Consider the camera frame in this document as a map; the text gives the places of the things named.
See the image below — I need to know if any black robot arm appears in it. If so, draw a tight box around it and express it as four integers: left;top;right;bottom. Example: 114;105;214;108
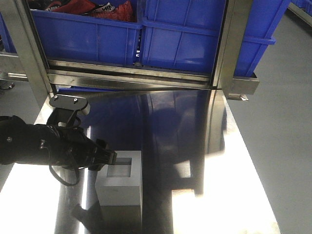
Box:
0;116;116;168

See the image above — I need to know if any black camera cable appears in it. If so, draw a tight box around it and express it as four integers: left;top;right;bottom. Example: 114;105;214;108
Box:
48;146;81;187

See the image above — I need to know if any stainless steel rack frame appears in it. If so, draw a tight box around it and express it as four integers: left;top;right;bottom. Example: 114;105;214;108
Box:
0;0;258;106

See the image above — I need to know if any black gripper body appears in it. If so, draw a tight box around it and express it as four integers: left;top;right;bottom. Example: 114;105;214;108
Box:
47;126;98;169

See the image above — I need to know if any blue bin right on rack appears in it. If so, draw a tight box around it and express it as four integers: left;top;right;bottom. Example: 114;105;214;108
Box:
137;0;289;77

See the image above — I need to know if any red snack bag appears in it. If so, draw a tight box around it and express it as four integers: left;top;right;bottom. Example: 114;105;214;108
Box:
29;0;134;22

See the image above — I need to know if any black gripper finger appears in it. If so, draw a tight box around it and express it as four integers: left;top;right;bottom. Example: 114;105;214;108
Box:
88;151;117;171
95;139;108;153

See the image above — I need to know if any blue bin with red bags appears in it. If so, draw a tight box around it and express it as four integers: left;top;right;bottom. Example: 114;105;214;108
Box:
31;0;142;65

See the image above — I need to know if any gray square foam base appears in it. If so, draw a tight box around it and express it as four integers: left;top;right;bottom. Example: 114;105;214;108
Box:
95;151;142;206

